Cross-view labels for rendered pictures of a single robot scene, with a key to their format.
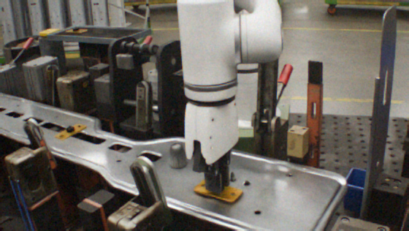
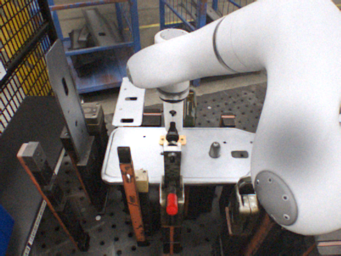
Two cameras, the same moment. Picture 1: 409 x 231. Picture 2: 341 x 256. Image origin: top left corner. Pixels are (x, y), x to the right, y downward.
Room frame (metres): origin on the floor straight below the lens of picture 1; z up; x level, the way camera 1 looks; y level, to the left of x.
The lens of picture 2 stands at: (1.10, -0.35, 1.61)
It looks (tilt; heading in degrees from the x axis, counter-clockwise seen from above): 44 degrees down; 145
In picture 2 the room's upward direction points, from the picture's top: straight up
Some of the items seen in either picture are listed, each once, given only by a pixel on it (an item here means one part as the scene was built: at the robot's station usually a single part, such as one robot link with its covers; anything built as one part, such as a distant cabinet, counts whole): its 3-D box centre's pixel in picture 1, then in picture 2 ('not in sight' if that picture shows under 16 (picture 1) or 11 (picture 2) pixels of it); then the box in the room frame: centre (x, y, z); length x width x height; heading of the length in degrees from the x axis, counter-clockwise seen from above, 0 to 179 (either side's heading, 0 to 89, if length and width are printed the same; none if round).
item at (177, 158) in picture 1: (177, 157); (215, 150); (0.76, 0.05, 1.02); 0.03 x 0.03 x 0.07
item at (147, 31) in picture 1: (96, 33); not in sight; (1.36, 0.32, 1.16); 0.37 x 0.14 x 0.02; 54
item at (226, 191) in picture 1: (218, 188); (172, 138); (0.64, -0.02, 1.01); 0.08 x 0.04 x 0.01; 54
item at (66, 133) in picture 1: (70, 129); not in sight; (0.96, 0.33, 1.01); 0.08 x 0.04 x 0.01; 144
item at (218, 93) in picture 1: (212, 85); (172, 88); (0.65, -0.02, 1.20); 0.09 x 0.08 x 0.03; 144
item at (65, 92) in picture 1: (82, 134); not in sight; (1.18, 0.37, 0.89); 0.13 x 0.11 x 0.38; 144
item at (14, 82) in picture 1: (13, 112); not in sight; (1.44, 0.71, 0.88); 0.11 x 0.10 x 0.36; 144
